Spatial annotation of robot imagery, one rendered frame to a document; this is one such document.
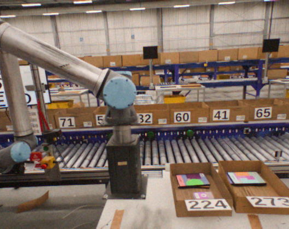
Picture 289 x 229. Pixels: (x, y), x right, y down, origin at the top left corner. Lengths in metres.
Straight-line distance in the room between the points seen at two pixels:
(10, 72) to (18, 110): 0.19
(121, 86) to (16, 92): 0.55
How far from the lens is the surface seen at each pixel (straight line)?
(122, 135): 1.19
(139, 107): 2.35
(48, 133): 1.59
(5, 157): 1.16
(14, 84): 1.21
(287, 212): 1.34
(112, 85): 0.91
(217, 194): 1.35
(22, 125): 1.24
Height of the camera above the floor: 1.54
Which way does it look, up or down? 15 degrees down
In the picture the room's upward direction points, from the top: 3 degrees counter-clockwise
